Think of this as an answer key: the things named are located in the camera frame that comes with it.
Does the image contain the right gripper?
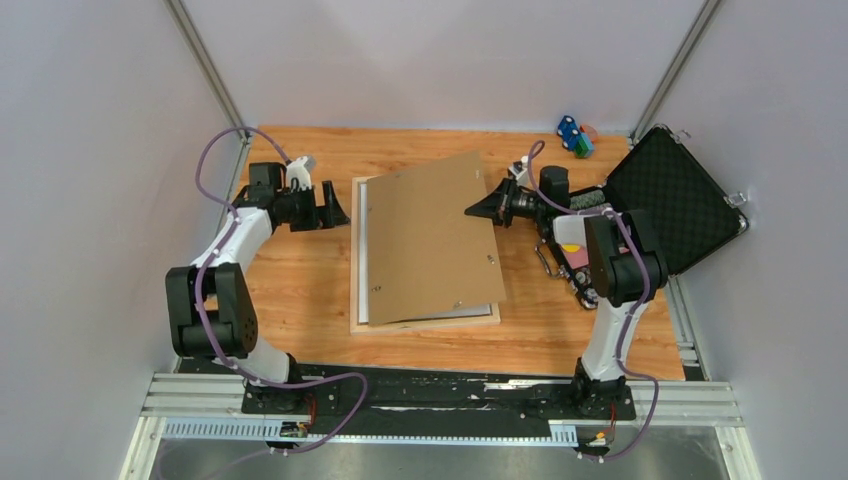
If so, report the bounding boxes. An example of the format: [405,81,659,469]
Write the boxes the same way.
[465,176,546,228]

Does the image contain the wooden backing board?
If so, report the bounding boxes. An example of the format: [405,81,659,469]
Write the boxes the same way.
[359,152,507,326]

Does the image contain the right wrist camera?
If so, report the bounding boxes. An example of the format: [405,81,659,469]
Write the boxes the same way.
[508,155,533,190]

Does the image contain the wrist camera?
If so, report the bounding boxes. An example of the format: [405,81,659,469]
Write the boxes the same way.
[286,155,317,192]
[508,155,533,190]

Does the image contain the colourful toy blocks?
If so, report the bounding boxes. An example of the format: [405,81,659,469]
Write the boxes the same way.
[556,115,599,159]

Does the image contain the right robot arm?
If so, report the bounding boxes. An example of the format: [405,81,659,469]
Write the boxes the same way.
[465,166,669,418]

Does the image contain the large printed photo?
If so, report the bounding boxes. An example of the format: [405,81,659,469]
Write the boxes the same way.
[357,182,495,326]

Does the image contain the poker chip tray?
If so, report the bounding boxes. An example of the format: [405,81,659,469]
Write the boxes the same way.
[534,206,598,310]

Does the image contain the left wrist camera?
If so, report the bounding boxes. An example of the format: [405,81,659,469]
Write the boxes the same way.
[286,155,317,192]

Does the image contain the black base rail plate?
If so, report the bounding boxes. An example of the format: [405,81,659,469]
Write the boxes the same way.
[241,364,636,437]

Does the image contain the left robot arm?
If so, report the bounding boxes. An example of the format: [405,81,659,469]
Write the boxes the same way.
[165,155,350,413]

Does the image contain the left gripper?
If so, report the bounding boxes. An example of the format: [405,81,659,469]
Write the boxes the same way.
[276,181,350,233]

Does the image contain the black foam-lined case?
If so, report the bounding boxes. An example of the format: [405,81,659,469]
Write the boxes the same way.
[602,125,748,275]

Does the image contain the light wooden picture frame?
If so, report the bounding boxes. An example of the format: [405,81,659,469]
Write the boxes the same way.
[349,175,502,335]

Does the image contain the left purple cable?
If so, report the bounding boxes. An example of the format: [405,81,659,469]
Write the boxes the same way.
[193,127,369,458]

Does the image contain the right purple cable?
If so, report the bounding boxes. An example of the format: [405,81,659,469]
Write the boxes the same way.
[525,139,660,463]

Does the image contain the purple cable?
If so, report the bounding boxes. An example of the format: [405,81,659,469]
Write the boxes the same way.
[525,139,660,463]
[193,127,369,458]

